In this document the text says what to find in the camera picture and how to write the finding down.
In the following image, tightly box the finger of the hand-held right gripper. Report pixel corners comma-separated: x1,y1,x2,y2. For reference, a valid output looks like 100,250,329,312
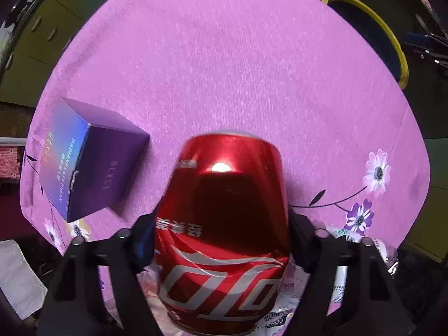
402,13,448,48
415,47,448,75

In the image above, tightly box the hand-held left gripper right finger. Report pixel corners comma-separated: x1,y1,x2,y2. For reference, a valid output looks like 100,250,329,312
285,207,408,336

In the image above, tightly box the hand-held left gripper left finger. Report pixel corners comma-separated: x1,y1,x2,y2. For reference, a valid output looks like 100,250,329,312
42,198,166,336

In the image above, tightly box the yellow-rimmed bin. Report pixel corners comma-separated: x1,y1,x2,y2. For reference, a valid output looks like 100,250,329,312
321,0,409,90

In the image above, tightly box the red soda can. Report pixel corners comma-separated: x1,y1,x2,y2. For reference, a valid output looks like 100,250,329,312
154,131,291,335

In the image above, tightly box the crumpled printed plastic wrapper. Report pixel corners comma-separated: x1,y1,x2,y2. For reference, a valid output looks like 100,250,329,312
329,227,400,305

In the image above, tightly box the purple cardboard box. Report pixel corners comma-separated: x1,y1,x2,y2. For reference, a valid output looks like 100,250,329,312
39,96,151,223

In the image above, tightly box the white cloth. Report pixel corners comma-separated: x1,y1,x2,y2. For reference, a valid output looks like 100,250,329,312
0,240,48,323

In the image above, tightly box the red patterned cloth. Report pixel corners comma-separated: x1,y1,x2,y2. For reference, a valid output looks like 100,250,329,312
0,146,20,181

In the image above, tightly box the pink floral tablecloth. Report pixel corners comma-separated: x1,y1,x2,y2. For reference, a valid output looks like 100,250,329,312
19,0,432,336

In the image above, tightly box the green cabinet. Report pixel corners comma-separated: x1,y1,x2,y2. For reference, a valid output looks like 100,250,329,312
0,0,141,102

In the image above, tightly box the dark patterned countertop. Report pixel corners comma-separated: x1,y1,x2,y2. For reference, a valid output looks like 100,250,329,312
0,0,69,78

